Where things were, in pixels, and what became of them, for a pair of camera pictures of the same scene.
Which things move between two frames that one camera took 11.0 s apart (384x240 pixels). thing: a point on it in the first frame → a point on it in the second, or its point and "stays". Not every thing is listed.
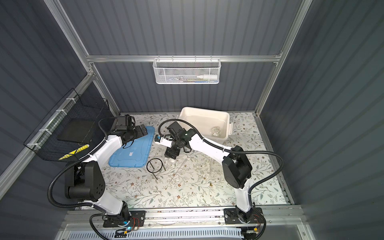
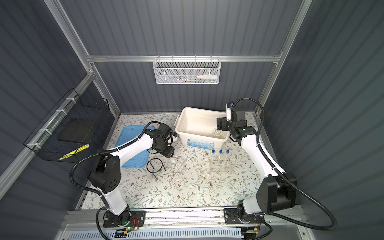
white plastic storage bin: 214,125 stays
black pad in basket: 78,130 stays
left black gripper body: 136,132 → 165,149
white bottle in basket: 208,77 stays
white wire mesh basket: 186,71 stays
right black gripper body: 175,148 → 226,125
